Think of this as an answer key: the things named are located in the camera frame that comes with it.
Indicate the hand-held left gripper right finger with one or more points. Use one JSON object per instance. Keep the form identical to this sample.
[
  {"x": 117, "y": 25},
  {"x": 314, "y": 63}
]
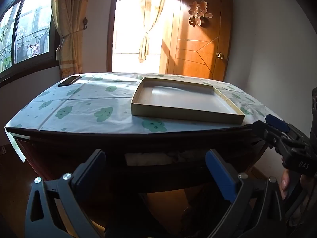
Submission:
[{"x": 218, "y": 176}]

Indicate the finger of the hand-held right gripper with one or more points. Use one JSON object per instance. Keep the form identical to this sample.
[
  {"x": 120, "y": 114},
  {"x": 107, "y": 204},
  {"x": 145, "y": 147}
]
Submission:
[
  {"x": 277, "y": 122},
  {"x": 265, "y": 131}
]

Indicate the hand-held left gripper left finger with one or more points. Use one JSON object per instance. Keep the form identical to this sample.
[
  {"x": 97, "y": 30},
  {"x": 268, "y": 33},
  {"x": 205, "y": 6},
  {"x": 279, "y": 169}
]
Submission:
[{"x": 91, "y": 174}]

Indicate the beige shallow cardboard box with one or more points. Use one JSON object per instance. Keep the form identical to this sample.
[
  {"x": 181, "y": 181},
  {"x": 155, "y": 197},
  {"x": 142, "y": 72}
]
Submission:
[{"x": 185, "y": 99}]

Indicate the person's right hand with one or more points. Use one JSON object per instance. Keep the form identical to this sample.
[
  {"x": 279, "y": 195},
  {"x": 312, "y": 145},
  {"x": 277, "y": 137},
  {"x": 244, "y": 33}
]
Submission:
[{"x": 284, "y": 182}]

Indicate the table with cloud tablecloth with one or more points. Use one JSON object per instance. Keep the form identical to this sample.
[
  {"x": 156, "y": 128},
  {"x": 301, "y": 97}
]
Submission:
[{"x": 74, "y": 104}]

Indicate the brass door knob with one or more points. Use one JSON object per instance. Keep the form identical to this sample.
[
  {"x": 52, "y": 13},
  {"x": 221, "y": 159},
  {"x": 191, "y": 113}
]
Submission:
[{"x": 219, "y": 55}]

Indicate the black smartphone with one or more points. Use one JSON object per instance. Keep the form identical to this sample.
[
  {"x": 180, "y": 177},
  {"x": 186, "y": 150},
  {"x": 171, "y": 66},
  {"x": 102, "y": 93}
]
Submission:
[{"x": 69, "y": 80}]

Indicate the orange wooden door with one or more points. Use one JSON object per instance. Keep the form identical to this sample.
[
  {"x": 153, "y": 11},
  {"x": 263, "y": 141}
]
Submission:
[{"x": 198, "y": 52}]

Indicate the yellow window curtain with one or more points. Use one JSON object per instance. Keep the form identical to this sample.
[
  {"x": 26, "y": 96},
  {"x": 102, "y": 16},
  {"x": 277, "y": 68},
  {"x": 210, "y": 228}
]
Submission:
[{"x": 71, "y": 49}]

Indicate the wooden door ornament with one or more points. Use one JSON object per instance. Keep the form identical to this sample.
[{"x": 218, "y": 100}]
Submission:
[{"x": 198, "y": 12}]

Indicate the tied balcony curtain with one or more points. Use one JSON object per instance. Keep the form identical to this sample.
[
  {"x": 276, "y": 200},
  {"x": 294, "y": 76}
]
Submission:
[{"x": 146, "y": 42}]

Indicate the dark framed window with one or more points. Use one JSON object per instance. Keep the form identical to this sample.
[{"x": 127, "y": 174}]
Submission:
[{"x": 27, "y": 29}]

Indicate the brown door frame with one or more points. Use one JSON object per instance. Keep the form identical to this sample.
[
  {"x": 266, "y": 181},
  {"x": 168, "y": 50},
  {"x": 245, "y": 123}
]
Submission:
[{"x": 110, "y": 29}]

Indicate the metal wall hook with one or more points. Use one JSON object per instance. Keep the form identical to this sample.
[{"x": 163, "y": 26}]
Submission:
[{"x": 85, "y": 22}]

